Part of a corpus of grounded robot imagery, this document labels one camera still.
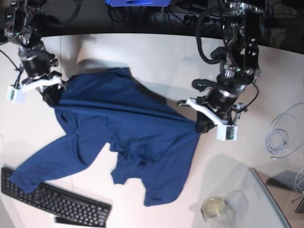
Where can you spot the blue t-shirt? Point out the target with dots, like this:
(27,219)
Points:
(153,142)

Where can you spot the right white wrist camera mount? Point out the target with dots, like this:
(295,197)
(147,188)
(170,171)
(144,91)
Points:
(17,95)

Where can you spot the black keyboard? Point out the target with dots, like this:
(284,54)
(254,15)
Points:
(68,208)

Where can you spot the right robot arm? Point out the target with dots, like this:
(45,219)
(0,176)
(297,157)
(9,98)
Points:
(22,23)

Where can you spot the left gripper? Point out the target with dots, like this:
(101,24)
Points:
(220,102)

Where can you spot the blue box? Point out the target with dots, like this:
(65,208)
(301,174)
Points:
(137,3)

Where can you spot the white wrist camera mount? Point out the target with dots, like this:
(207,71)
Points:
(17,95)
(226,130)

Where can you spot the clear glass jar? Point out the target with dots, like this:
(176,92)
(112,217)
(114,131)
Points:
(229,211)

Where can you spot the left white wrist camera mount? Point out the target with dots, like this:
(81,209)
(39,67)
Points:
(226,130)

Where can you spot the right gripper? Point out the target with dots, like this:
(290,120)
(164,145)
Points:
(52,88)

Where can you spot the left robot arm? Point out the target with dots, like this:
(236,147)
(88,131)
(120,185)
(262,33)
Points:
(241,26)

